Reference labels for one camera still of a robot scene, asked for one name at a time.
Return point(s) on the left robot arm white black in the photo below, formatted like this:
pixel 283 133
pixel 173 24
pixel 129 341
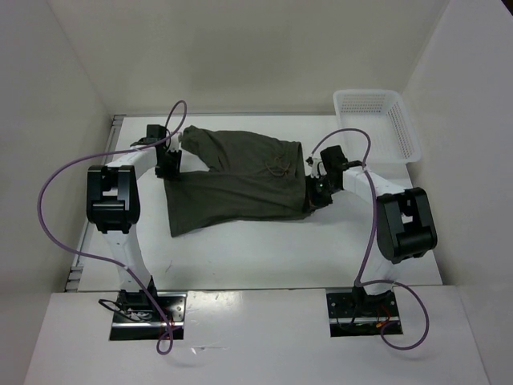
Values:
pixel 114 207

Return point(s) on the white perforated plastic basket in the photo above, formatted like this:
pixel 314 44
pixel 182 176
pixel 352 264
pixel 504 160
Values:
pixel 376 120

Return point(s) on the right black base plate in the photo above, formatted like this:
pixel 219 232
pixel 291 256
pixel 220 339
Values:
pixel 353 313

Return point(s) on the olive green shorts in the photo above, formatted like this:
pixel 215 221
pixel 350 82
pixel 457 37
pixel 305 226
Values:
pixel 249 177

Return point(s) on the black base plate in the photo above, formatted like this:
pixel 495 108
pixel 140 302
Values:
pixel 353 313
pixel 144 323

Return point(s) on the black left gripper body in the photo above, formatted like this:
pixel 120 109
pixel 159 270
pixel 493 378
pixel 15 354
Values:
pixel 170 168

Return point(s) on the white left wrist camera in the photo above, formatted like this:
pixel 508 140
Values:
pixel 174 140

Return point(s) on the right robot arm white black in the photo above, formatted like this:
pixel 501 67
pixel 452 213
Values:
pixel 402 226

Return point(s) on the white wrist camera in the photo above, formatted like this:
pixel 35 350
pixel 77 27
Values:
pixel 317 169
pixel 174 140

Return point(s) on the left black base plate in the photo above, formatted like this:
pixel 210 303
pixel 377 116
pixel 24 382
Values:
pixel 144 323

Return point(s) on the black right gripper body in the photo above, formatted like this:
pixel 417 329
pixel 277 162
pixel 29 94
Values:
pixel 321 191

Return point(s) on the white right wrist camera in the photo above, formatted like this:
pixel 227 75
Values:
pixel 317 169

